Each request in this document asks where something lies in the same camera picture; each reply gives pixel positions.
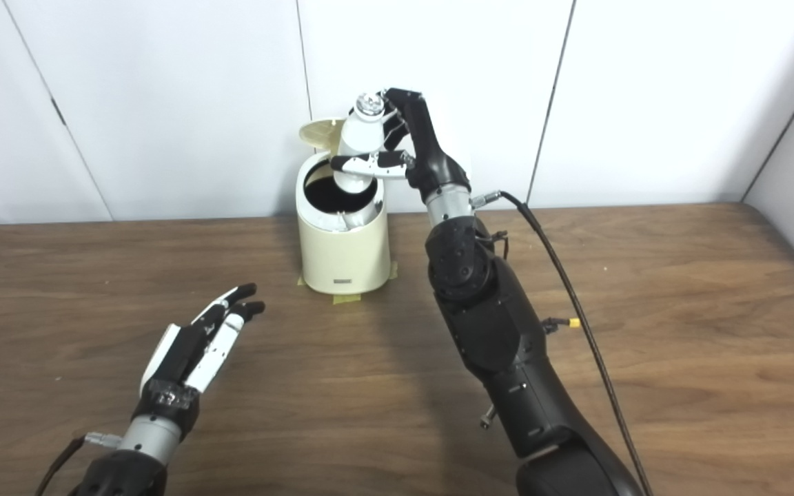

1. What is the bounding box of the small white plastic bottle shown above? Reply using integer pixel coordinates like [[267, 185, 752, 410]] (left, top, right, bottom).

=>
[[332, 93, 385, 195]]

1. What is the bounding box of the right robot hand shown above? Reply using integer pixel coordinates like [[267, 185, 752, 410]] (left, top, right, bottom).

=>
[[330, 87, 472, 204]]

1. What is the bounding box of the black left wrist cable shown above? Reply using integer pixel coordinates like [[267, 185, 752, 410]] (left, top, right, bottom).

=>
[[35, 432, 122, 496]]

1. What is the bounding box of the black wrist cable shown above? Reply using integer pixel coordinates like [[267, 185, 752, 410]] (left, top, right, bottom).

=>
[[471, 190, 654, 496], [35, 432, 122, 496]]

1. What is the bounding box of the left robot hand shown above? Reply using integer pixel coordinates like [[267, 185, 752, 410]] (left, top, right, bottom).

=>
[[132, 282, 266, 442]]

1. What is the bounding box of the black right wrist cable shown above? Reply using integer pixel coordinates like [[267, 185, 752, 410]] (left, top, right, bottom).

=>
[[471, 190, 654, 496]]

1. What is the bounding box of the round cream bin lid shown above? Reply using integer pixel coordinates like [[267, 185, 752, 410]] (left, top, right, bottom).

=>
[[299, 118, 346, 154]]

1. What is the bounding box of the cream-colored bin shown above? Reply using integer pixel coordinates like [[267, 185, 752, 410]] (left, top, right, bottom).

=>
[[295, 152, 392, 296]]

